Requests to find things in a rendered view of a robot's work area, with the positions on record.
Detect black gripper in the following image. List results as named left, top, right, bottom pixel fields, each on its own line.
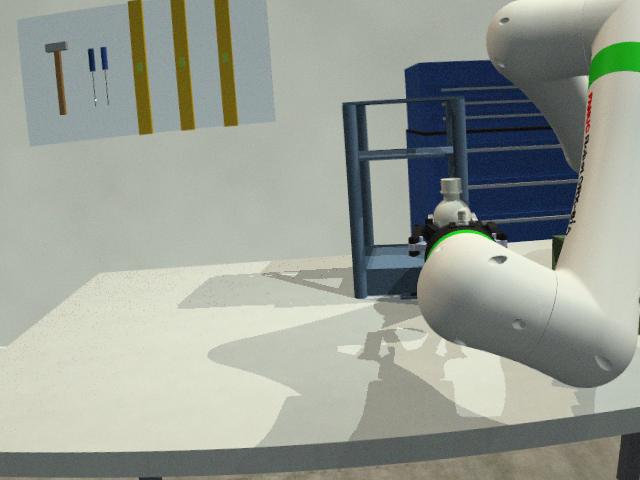
left=408, top=213, right=507, bottom=257

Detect white plastic bottle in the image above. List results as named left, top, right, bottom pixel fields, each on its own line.
left=433, top=178, right=471, bottom=228

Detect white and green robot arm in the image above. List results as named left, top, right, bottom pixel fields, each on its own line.
left=417, top=0, right=640, bottom=388

